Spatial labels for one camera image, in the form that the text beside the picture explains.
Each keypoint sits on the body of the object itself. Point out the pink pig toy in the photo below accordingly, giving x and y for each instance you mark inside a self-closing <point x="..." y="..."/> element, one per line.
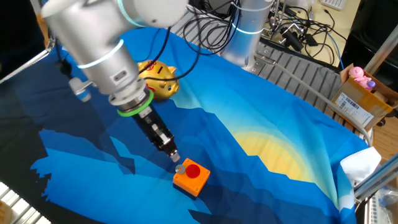
<point x="359" y="76"/>

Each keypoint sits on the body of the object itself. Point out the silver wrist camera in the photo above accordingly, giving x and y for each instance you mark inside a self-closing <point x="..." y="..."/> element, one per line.
<point x="81" y="90"/>

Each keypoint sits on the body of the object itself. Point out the aluminium frame bar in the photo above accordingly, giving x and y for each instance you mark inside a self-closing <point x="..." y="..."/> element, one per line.
<point x="376" y="179"/>

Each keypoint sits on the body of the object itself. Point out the cardboard box with shipping label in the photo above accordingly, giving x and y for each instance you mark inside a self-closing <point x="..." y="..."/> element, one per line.
<point x="357" y="105"/>

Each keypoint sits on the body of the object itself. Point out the clear plastic bag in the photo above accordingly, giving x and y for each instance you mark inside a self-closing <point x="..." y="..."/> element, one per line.
<point x="388" y="202"/>

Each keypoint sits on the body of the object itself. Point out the white keyboard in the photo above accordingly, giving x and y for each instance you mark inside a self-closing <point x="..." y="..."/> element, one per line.
<point x="334" y="3"/>

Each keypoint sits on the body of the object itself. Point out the golden piggy bank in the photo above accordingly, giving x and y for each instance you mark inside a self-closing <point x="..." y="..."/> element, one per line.
<point x="161" y="84"/>

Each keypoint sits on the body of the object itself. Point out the blue landscape print cloth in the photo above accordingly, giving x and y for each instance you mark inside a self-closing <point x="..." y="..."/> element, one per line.
<point x="124" y="174"/>

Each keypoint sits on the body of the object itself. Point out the round wooden disc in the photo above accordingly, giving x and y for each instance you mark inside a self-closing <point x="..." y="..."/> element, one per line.
<point x="4" y="213"/>

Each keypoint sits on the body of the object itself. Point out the black chair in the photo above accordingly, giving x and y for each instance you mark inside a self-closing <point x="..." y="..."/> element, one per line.
<point x="367" y="18"/>

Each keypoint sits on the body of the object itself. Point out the aluminium frame post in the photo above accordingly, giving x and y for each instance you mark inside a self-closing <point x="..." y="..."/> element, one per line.
<point x="382" y="46"/>

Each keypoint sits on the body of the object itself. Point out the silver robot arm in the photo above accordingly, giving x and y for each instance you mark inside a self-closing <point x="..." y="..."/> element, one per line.
<point x="93" y="46"/>

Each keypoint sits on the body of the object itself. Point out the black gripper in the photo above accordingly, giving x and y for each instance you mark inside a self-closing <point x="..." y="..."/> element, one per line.
<point x="149" y="124"/>

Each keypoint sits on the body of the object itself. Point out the orange box with red button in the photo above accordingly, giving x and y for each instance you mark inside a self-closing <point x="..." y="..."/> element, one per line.
<point x="189" y="183"/>

